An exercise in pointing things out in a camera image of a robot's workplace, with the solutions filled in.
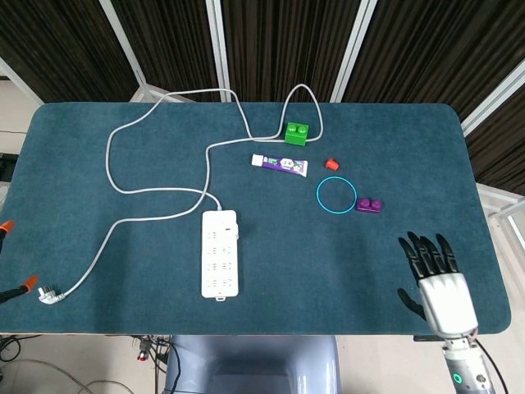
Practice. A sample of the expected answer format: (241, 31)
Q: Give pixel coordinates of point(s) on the purple building block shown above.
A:
(369, 206)

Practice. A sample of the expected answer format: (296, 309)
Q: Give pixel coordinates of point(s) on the small red floor device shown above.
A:
(142, 354)

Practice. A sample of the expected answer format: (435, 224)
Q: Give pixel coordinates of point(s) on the purple white toothpaste tube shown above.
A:
(283, 165)

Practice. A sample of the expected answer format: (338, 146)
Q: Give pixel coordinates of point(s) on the green building block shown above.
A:
(296, 137)

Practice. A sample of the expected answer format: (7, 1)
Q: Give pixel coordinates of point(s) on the dark pleated screen panel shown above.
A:
(287, 41)
(430, 45)
(53, 41)
(172, 41)

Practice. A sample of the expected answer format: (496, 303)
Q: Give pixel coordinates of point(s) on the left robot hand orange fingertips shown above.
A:
(16, 289)

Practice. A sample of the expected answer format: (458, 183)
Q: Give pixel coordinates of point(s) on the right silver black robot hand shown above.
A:
(447, 299)

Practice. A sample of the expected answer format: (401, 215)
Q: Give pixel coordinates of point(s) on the white power strip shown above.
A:
(213, 271)

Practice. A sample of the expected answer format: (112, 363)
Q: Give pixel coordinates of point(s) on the small red cap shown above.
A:
(331, 164)

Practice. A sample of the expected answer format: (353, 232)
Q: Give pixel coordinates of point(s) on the white screen frame post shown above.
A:
(217, 49)
(123, 45)
(18, 80)
(492, 100)
(353, 49)

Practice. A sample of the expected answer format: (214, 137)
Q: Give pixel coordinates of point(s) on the teal table mat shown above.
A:
(328, 279)

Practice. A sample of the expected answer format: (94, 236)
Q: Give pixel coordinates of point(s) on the white screen frame foot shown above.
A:
(498, 201)

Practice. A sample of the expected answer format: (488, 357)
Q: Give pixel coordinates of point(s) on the blue-grey robot torso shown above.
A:
(250, 365)

